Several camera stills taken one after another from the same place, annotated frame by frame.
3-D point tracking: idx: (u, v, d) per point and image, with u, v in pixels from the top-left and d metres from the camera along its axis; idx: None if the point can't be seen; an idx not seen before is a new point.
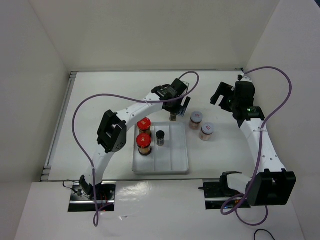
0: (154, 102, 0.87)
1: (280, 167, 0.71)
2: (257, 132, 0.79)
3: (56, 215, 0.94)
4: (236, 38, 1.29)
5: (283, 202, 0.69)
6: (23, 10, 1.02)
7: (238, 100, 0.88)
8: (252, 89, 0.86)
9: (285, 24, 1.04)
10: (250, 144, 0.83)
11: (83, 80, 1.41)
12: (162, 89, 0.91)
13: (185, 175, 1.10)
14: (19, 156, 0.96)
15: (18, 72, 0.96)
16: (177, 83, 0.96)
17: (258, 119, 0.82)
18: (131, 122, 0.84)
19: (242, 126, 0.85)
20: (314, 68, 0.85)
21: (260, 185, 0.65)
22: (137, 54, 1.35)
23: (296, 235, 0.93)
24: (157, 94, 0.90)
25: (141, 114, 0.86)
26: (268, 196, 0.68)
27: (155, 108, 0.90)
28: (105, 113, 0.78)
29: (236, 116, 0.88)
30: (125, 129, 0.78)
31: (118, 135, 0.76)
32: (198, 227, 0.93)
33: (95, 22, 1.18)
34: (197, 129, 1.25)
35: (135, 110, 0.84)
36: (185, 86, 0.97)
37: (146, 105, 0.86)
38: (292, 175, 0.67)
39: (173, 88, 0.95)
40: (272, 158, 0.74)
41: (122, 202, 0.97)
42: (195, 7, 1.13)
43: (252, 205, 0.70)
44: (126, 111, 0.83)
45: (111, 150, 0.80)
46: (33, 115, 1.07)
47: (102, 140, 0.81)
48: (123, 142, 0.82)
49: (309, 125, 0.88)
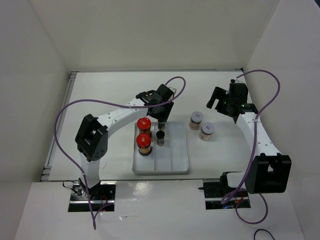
0: (138, 107, 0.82)
1: (275, 151, 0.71)
2: (251, 123, 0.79)
3: (56, 214, 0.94)
4: (236, 38, 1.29)
5: (281, 190, 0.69)
6: (23, 10, 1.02)
7: (233, 99, 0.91)
8: (245, 88, 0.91)
9: (285, 25, 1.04)
10: (246, 136, 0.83)
11: (83, 80, 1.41)
12: (147, 95, 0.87)
13: (185, 174, 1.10)
14: (19, 156, 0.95)
15: (17, 72, 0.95)
16: (162, 90, 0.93)
17: (252, 112, 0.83)
18: (114, 128, 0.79)
19: (237, 121, 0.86)
20: (314, 68, 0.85)
21: (257, 168, 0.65)
22: (137, 54, 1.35)
23: (296, 234, 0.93)
24: (141, 100, 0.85)
25: (124, 119, 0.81)
26: (265, 182, 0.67)
27: (140, 114, 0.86)
28: (85, 118, 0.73)
29: (232, 112, 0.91)
30: (107, 134, 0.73)
31: (98, 142, 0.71)
32: (198, 227, 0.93)
33: (94, 21, 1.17)
34: (197, 129, 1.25)
35: (117, 115, 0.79)
36: (170, 92, 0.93)
37: (130, 110, 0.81)
38: (287, 159, 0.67)
39: (158, 94, 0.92)
40: (267, 144, 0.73)
41: (122, 203, 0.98)
42: (195, 7, 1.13)
43: (251, 192, 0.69)
44: (107, 116, 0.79)
45: (91, 158, 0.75)
46: (33, 114, 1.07)
47: (81, 147, 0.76)
48: (104, 149, 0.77)
49: (309, 125, 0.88)
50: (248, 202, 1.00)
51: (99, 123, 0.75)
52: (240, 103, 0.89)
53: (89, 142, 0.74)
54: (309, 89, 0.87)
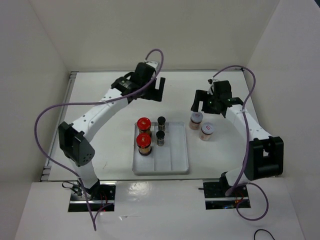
0: (113, 100, 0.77)
1: (267, 134, 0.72)
2: (240, 114, 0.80)
3: (56, 215, 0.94)
4: (237, 37, 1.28)
5: (279, 172, 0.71)
6: (23, 10, 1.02)
7: (218, 96, 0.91)
8: (228, 84, 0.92)
9: (285, 24, 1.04)
10: (237, 128, 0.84)
11: (83, 80, 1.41)
12: (124, 81, 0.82)
13: (186, 175, 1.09)
14: (19, 156, 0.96)
15: (17, 72, 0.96)
16: (140, 68, 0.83)
17: (239, 104, 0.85)
18: (93, 129, 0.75)
19: (226, 114, 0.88)
20: (314, 68, 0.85)
21: (253, 153, 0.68)
22: (137, 54, 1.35)
23: (296, 234, 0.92)
24: (118, 90, 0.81)
25: (101, 118, 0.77)
26: (263, 167, 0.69)
27: (121, 105, 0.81)
28: (59, 129, 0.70)
29: (219, 108, 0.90)
30: (86, 140, 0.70)
31: (79, 150, 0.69)
32: (198, 228, 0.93)
33: (94, 21, 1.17)
34: (197, 129, 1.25)
35: (92, 116, 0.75)
36: (150, 68, 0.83)
37: (105, 106, 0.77)
38: (279, 140, 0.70)
39: (137, 75, 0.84)
40: (259, 130, 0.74)
41: (123, 203, 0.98)
42: (194, 7, 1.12)
43: (252, 179, 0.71)
44: (83, 119, 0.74)
45: (80, 164, 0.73)
46: (33, 114, 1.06)
47: (67, 155, 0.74)
48: (92, 152, 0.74)
49: (309, 125, 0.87)
50: (248, 202, 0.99)
51: (75, 129, 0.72)
52: (227, 98, 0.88)
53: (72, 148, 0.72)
54: (309, 89, 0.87)
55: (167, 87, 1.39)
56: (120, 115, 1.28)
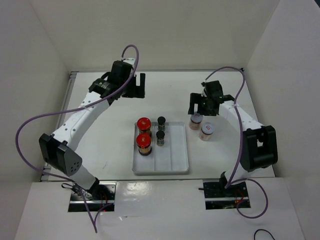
0: (94, 104, 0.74)
1: (259, 124, 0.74)
2: (232, 108, 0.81)
3: (56, 215, 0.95)
4: (237, 37, 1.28)
5: (274, 161, 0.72)
6: (23, 10, 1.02)
7: (210, 94, 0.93)
8: (219, 83, 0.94)
9: (285, 24, 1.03)
10: (230, 122, 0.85)
11: (83, 80, 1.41)
12: (101, 82, 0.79)
13: (186, 175, 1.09)
14: (19, 156, 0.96)
15: (17, 73, 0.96)
16: (117, 67, 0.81)
17: (230, 100, 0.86)
18: (76, 137, 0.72)
19: (219, 111, 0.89)
20: (314, 68, 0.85)
21: (247, 142, 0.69)
22: (137, 54, 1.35)
23: (296, 235, 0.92)
24: (96, 93, 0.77)
25: (83, 124, 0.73)
26: (259, 156, 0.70)
27: (101, 109, 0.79)
28: (40, 142, 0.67)
29: (212, 106, 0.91)
30: (70, 149, 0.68)
31: (64, 160, 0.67)
32: (198, 228, 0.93)
33: (94, 21, 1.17)
34: (197, 129, 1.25)
35: (74, 123, 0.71)
36: (127, 66, 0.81)
37: (86, 112, 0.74)
38: (271, 129, 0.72)
39: (114, 74, 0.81)
40: (251, 121, 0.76)
41: (123, 203, 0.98)
42: (194, 7, 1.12)
43: (249, 170, 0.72)
44: (64, 128, 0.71)
45: (67, 174, 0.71)
46: (32, 114, 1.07)
47: (52, 166, 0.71)
48: (78, 160, 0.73)
49: (309, 126, 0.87)
50: (248, 202, 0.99)
51: (57, 139, 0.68)
52: (219, 96, 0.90)
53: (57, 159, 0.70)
54: (309, 89, 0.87)
55: (167, 87, 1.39)
56: (120, 115, 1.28)
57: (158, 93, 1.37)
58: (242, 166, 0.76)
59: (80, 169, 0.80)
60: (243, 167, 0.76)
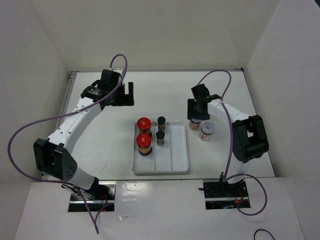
0: (87, 108, 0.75)
1: (246, 115, 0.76)
2: (220, 105, 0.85)
3: (56, 215, 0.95)
4: (237, 37, 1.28)
5: (266, 148, 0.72)
6: (23, 10, 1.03)
7: (198, 97, 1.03)
8: (204, 86, 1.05)
9: (285, 25, 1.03)
10: (220, 118, 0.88)
11: (83, 80, 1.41)
12: (92, 89, 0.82)
13: (186, 174, 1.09)
14: (18, 156, 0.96)
15: (17, 73, 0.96)
16: (106, 74, 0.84)
17: (217, 99, 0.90)
18: (71, 141, 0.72)
19: (209, 109, 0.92)
20: (314, 68, 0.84)
21: (237, 134, 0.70)
22: (137, 54, 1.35)
23: (296, 235, 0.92)
24: (88, 98, 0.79)
25: (79, 127, 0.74)
26: (251, 146, 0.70)
27: (94, 113, 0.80)
28: (34, 146, 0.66)
29: (202, 106, 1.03)
30: (67, 152, 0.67)
31: (61, 162, 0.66)
32: (198, 227, 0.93)
33: (94, 21, 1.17)
34: (197, 129, 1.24)
35: (69, 126, 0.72)
36: (116, 73, 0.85)
37: (80, 115, 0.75)
38: (259, 118, 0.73)
39: (104, 81, 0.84)
40: (238, 113, 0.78)
41: (123, 203, 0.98)
42: (194, 7, 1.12)
43: (243, 160, 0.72)
44: (59, 132, 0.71)
45: (64, 178, 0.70)
46: (32, 114, 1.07)
47: (48, 173, 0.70)
48: (73, 166, 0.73)
49: (309, 126, 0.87)
50: (248, 202, 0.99)
51: (53, 143, 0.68)
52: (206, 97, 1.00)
53: (53, 164, 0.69)
54: (309, 90, 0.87)
55: (167, 87, 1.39)
56: (120, 115, 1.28)
57: (158, 93, 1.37)
58: (237, 158, 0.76)
59: (80, 170, 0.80)
60: (238, 159, 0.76)
